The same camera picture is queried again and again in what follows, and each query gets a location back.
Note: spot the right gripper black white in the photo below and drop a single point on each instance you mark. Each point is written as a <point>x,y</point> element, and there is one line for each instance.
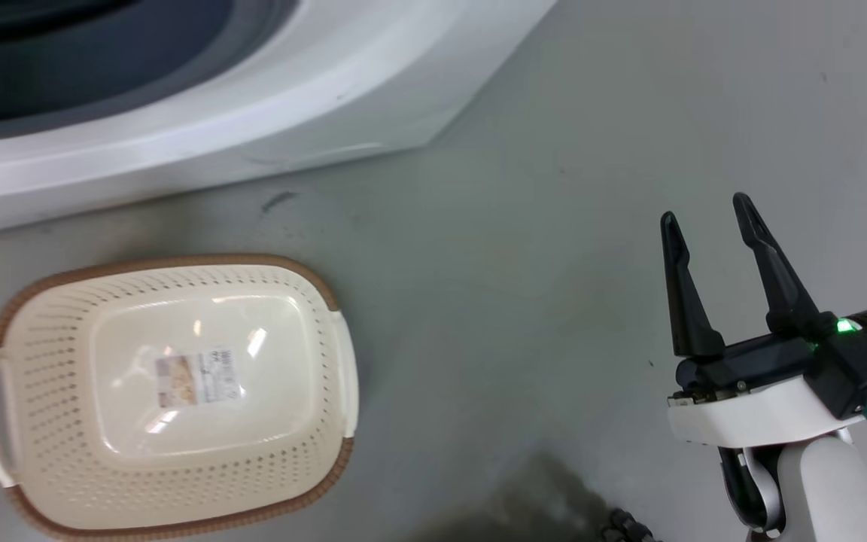
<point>765,406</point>

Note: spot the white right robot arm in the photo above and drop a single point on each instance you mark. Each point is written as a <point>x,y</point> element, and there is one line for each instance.
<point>817,489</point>

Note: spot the printed label sticker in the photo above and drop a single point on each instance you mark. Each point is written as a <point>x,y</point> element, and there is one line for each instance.
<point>200,378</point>

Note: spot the cream perforated laundry basket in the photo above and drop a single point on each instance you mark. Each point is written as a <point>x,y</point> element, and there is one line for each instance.
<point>65,391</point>

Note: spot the white washing machine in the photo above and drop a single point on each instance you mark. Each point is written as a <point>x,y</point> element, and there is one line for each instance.
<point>373,90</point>

